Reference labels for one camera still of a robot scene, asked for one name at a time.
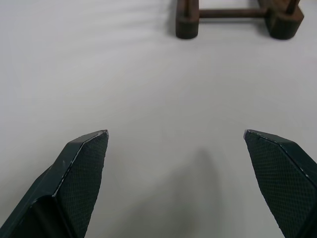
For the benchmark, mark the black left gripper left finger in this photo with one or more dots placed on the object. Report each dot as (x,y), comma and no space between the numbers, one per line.
(62,188)

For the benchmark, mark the dark brown wooden rack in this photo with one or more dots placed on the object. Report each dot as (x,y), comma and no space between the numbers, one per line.
(282,23)

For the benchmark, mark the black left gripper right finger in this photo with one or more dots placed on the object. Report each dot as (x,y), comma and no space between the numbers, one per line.
(284,178)

